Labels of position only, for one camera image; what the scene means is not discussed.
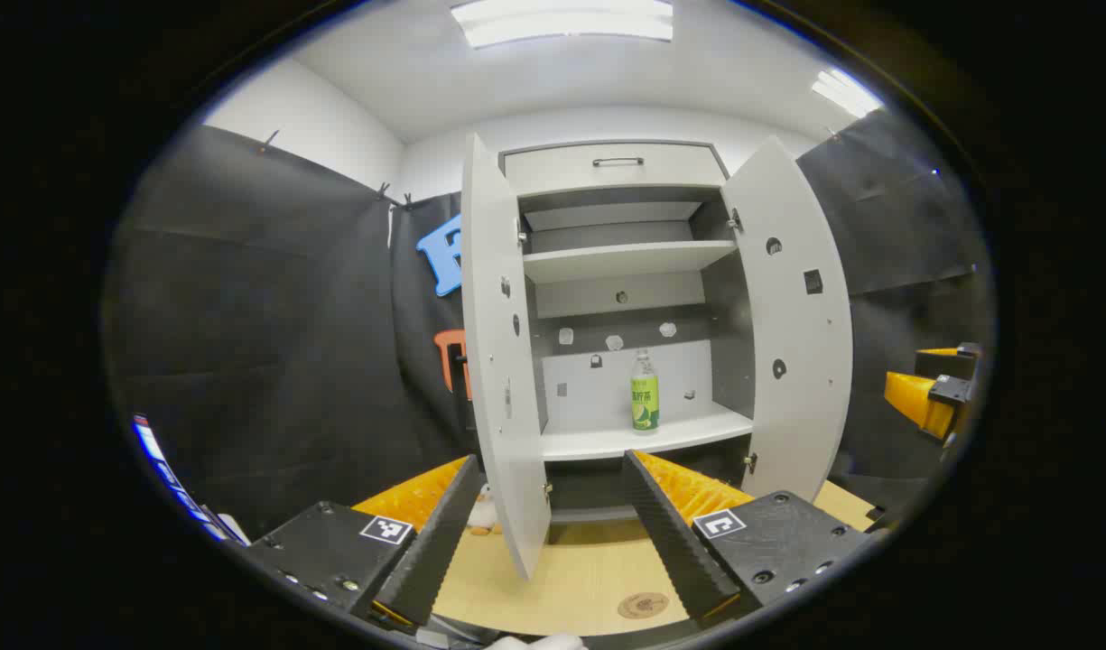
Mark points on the white grey cabinet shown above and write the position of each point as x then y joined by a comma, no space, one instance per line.
607,384

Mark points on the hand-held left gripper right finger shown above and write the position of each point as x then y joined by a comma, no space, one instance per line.
670,533

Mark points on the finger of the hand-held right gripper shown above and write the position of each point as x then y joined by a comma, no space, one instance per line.
954,364
918,397

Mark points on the white cabinet door camera sticker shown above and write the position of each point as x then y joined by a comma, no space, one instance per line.
503,433

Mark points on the black backdrop cloth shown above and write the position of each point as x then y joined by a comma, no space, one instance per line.
273,316

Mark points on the large ceiling light panel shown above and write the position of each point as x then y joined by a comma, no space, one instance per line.
562,23

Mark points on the round cork coaster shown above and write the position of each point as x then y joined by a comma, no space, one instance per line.
643,606

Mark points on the clear bottle with green label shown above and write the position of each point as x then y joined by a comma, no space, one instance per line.
644,402

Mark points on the white cabinet shelf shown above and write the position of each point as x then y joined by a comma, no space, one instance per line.
643,438
625,260

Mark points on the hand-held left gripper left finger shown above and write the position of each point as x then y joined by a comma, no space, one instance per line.
444,533

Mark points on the small ceiling light panel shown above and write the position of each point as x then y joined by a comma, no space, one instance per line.
843,92

